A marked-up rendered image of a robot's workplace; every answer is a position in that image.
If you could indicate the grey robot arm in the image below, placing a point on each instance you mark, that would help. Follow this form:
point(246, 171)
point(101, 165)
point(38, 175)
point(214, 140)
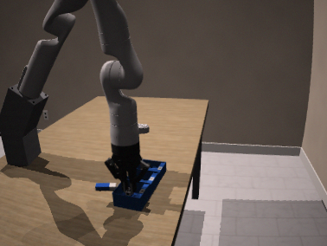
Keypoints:
point(115, 41)

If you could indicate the blue three-compartment bin rack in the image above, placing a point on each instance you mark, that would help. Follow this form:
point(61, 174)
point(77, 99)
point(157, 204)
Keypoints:
point(154, 174)

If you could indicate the blue and white eraser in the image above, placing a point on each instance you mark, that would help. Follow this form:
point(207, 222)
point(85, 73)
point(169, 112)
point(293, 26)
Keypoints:
point(105, 186)

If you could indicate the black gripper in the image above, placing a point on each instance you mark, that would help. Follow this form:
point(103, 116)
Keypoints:
point(125, 165)

